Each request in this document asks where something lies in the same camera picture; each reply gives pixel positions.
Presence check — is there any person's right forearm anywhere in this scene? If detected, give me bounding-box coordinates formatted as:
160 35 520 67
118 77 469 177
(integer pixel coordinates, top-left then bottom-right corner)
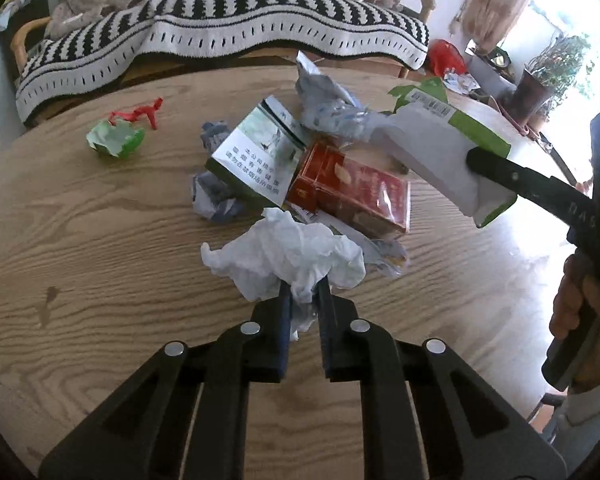
550 350 600 466

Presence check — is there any dark side cabinet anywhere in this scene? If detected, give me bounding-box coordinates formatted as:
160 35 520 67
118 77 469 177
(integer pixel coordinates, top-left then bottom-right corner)
0 0 51 81

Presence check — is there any crumpled printed paper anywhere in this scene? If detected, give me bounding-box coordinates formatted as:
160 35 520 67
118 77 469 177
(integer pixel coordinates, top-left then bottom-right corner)
442 71 478 95

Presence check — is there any red wrapper scrap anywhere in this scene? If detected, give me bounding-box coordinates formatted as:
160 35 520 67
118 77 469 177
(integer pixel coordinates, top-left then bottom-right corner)
109 97 164 132

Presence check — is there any white box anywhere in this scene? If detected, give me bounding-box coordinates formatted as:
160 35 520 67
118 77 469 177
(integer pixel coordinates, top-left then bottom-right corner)
467 55 516 106

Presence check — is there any rattan sofa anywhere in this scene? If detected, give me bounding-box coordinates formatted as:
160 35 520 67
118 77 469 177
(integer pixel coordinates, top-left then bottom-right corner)
7 0 436 128

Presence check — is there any red cigarette pack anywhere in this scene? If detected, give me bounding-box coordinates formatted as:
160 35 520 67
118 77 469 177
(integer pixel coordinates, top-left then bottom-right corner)
286 141 412 235

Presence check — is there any printed foil wrapper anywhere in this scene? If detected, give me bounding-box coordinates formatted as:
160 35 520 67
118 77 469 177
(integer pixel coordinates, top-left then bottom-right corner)
285 202 410 281

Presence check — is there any crumpled blue-grey paper ball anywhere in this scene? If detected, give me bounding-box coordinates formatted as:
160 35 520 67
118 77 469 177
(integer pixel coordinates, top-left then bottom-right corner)
190 170 253 222

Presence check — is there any sofa with striped blanket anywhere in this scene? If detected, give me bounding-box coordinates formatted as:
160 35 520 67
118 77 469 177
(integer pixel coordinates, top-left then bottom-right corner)
15 0 431 128

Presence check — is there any potted plant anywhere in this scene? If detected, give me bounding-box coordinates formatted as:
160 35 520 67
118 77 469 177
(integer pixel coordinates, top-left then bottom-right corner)
510 32 596 126

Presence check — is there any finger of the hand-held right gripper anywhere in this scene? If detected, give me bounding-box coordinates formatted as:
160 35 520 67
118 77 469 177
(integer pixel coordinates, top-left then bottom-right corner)
466 146 595 229

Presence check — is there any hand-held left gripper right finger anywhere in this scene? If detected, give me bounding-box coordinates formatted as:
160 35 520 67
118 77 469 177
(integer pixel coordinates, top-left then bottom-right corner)
316 277 567 480

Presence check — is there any red plastic bag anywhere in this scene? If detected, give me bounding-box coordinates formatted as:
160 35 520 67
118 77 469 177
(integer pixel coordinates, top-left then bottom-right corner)
426 39 468 78

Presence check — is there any small crumpled blue-grey paper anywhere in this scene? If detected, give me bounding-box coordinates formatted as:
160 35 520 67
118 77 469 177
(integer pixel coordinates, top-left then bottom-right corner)
201 121 231 151

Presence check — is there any crumpled silver foil wrapper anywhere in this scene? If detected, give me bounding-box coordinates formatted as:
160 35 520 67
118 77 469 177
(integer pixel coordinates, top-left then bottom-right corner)
295 50 396 143

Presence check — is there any crumpled green wrapper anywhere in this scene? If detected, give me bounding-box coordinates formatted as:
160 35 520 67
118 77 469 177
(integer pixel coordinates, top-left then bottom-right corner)
86 119 146 159

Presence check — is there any person's right hand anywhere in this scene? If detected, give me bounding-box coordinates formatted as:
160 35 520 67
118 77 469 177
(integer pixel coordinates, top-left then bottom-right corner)
549 254 600 343

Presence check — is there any green and white cigarette pack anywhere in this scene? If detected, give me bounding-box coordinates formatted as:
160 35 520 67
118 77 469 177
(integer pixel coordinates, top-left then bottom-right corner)
205 97 311 208

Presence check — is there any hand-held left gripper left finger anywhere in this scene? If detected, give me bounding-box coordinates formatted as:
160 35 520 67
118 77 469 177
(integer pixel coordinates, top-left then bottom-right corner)
39 280 295 480

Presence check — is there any pile of papers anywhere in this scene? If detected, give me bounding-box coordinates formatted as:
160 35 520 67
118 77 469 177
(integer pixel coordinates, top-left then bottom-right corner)
0 0 51 31

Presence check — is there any white tissue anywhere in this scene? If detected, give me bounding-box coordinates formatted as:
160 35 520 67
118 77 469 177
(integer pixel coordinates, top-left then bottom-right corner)
201 207 367 342

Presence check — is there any patterned curtain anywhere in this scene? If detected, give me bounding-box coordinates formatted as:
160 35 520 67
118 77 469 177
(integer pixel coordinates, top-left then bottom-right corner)
460 0 546 53

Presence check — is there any green and white carton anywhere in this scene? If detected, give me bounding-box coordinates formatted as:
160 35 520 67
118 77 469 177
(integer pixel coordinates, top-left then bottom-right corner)
370 79 518 230

